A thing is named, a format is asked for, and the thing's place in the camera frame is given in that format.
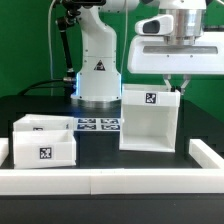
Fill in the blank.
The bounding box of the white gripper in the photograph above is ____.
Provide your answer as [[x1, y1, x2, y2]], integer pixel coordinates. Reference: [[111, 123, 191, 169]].
[[127, 34, 224, 93]]

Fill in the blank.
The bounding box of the fiducial marker sheet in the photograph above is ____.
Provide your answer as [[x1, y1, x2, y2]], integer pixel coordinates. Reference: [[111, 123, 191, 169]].
[[74, 118, 120, 132]]

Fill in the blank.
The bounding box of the white cable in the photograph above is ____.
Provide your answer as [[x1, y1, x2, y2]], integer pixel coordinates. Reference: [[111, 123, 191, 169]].
[[47, 0, 58, 97]]

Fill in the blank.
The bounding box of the white front barrier rail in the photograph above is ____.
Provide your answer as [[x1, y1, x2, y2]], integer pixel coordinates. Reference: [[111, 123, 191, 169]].
[[0, 169, 224, 196]]

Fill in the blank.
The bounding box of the black cable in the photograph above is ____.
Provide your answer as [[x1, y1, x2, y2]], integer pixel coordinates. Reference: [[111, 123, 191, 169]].
[[17, 78, 73, 97]]

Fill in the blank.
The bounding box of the white drawer box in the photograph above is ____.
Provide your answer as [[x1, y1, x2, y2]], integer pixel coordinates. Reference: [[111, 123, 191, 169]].
[[13, 130, 76, 169], [13, 114, 74, 131]]

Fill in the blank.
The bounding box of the white drawer cabinet frame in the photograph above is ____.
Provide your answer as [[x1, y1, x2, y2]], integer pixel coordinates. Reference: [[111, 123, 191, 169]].
[[119, 84, 180, 153]]

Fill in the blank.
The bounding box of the white front drawer box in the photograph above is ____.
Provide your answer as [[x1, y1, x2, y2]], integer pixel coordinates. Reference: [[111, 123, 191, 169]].
[[13, 130, 76, 169]]

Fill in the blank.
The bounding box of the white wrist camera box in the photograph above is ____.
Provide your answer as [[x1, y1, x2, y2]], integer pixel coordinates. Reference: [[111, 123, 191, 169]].
[[135, 14, 174, 36]]

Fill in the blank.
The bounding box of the white right barrier block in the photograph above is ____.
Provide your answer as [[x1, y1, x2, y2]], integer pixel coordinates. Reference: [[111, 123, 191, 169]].
[[189, 139, 224, 169]]

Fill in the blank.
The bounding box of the white left barrier block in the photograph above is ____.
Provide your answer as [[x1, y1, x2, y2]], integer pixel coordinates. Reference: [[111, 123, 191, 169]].
[[0, 138, 9, 166]]

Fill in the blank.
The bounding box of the white barrier block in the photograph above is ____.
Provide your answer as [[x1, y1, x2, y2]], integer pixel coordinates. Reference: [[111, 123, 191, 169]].
[[0, 138, 9, 166], [189, 139, 224, 169]]

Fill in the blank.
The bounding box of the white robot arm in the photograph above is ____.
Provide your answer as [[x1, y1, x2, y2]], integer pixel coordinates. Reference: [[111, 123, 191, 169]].
[[73, 0, 224, 102]]

